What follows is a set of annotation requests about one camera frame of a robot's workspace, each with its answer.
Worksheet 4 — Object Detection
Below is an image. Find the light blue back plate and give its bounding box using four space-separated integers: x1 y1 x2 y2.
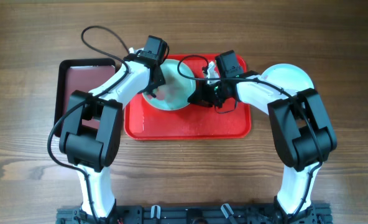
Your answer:
142 59 196 111

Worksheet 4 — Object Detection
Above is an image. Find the light blue plate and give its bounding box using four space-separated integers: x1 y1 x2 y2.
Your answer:
142 59 196 111
261 63 315 91

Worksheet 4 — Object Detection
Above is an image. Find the black mounting base rail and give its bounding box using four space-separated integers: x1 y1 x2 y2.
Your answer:
55 203 333 224

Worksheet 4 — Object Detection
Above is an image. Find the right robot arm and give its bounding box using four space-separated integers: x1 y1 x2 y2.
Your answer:
195 64 338 222

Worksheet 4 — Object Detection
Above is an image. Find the red plastic tray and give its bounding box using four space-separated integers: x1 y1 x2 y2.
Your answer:
124 54 252 141

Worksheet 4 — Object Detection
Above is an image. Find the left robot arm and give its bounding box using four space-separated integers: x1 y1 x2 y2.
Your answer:
50 52 166 223

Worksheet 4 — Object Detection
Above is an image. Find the dark maroon tray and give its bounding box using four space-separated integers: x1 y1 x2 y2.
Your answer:
54 58 116 123

